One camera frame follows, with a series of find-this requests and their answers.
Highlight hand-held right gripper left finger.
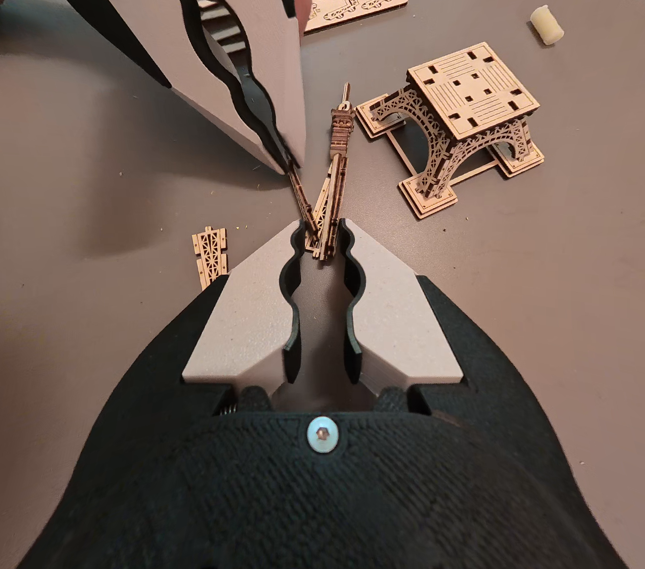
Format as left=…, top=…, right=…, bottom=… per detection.
left=181, top=219, right=307, bottom=398

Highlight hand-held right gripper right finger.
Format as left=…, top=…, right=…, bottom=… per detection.
left=340, top=218, right=464, bottom=399

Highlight wooden lattice panel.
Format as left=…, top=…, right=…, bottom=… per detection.
left=286, top=161, right=320, bottom=250
left=191, top=226, right=228, bottom=290

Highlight wooden tower section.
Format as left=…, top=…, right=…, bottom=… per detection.
left=305, top=158, right=351, bottom=264

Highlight wooden tower spire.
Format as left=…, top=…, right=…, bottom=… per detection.
left=329, top=82, right=356, bottom=164

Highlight grey desk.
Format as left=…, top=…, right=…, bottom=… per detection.
left=0, top=0, right=645, bottom=569

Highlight slotted wooden parts sheet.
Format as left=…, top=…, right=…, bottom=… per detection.
left=197, top=0, right=255, bottom=63

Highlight wooden tower base model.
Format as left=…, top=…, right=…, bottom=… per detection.
left=355, top=42, right=545, bottom=220

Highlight small pale wax cylinder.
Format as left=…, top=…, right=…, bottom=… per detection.
left=529, top=4, right=565, bottom=46

